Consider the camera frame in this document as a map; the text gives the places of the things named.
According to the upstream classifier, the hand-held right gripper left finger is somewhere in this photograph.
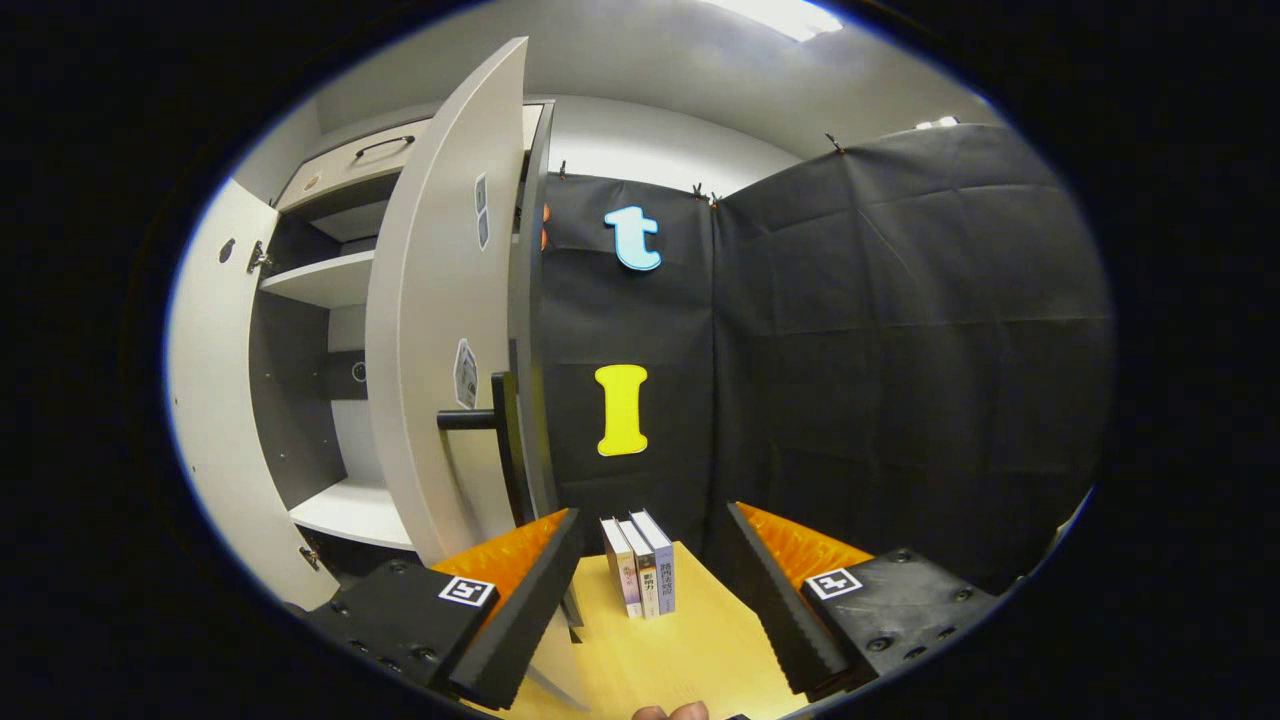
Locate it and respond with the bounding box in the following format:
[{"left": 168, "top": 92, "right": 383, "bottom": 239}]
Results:
[{"left": 300, "top": 508, "right": 586, "bottom": 711}]

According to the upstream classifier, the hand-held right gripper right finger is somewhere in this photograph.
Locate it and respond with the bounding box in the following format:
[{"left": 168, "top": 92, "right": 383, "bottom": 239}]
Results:
[{"left": 725, "top": 500, "right": 1001, "bottom": 701}]

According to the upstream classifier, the white cabinet door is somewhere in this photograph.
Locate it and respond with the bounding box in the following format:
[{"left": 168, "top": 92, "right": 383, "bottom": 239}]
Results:
[
  {"left": 365, "top": 37, "right": 593, "bottom": 711},
  {"left": 165, "top": 178, "right": 341, "bottom": 613}
]

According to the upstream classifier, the pale pink book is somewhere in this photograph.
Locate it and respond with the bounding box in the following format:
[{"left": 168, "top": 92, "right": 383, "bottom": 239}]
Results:
[{"left": 599, "top": 517, "right": 643, "bottom": 620}]

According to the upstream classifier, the blue and white book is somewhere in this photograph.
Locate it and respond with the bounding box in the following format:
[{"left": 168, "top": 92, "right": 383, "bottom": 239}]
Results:
[{"left": 630, "top": 509, "right": 677, "bottom": 616}]

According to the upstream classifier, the white book dark print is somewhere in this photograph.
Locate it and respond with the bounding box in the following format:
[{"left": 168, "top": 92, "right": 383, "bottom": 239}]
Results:
[{"left": 617, "top": 517, "right": 661, "bottom": 619}]

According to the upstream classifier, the black backdrop cloth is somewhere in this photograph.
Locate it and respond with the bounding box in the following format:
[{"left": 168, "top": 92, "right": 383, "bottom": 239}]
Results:
[{"left": 538, "top": 123, "right": 1116, "bottom": 593}]

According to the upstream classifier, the long ceiling light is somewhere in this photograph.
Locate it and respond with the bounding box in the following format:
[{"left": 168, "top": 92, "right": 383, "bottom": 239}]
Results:
[{"left": 708, "top": 0, "right": 843, "bottom": 43}]

